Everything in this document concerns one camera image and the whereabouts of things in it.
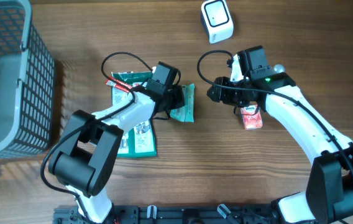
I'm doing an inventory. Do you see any grey plastic mesh basket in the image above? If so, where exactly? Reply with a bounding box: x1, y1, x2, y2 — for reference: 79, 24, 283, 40
0, 0, 56, 159

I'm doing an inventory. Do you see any pale green wipes pack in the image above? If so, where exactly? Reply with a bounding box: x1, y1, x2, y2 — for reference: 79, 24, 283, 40
170, 83, 195, 123

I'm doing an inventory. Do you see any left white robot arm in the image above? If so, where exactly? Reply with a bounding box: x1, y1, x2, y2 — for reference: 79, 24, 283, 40
42, 62, 184, 223

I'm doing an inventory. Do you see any left black camera cable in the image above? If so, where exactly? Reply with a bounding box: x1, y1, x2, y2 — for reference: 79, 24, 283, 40
39, 51, 154, 223

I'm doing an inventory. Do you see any right black camera cable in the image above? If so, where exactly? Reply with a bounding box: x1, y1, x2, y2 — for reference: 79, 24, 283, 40
196, 49, 353, 224

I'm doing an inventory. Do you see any white barcode scanner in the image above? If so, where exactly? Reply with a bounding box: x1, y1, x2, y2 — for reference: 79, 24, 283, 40
200, 0, 234, 44

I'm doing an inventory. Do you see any yellow oil bottle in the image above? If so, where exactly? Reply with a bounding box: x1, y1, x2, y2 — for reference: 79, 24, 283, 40
273, 64, 285, 73

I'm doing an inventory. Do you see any green glove package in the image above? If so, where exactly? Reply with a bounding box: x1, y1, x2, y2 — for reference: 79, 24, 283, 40
111, 72, 157, 158

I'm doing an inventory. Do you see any red tissue pack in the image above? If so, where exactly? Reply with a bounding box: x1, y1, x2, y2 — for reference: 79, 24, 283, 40
241, 105, 263, 130

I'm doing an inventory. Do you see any black camera cable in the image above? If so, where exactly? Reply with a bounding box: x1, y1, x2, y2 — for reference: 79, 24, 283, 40
196, 49, 353, 224
39, 51, 154, 223

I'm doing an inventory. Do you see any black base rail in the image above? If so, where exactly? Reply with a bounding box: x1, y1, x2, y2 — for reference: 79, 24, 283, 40
53, 203, 320, 224

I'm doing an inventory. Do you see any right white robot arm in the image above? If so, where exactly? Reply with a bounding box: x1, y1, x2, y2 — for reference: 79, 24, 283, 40
207, 46, 353, 223

